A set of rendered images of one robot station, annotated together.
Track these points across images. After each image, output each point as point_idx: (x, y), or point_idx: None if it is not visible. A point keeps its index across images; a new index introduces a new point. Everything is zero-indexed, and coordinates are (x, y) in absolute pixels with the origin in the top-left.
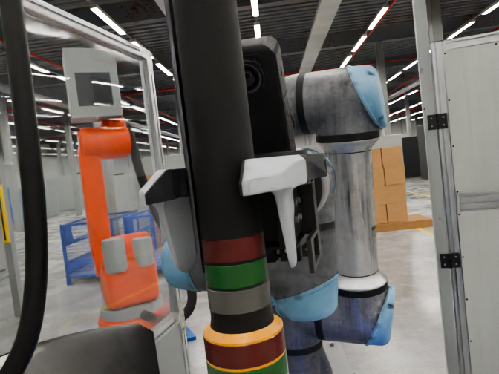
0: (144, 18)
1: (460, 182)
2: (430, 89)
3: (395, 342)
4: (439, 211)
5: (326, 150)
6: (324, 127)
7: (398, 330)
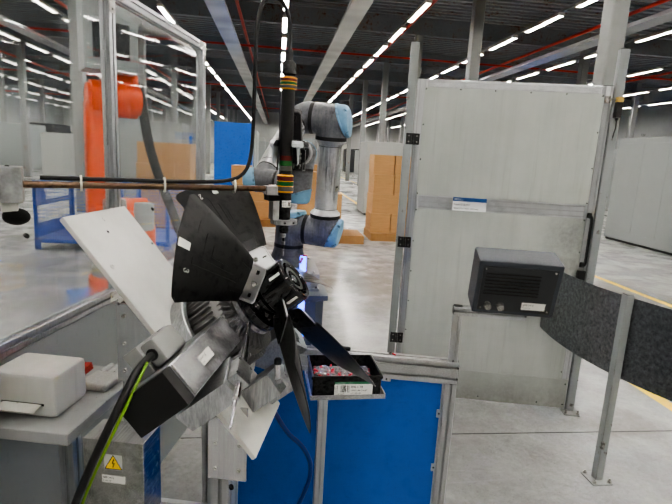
0: None
1: (420, 186)
2: (411, 113)
3: (366, 322)
4: (403, 205)
5: (319, 143)
6: (320, 132)
7: (371, 315)
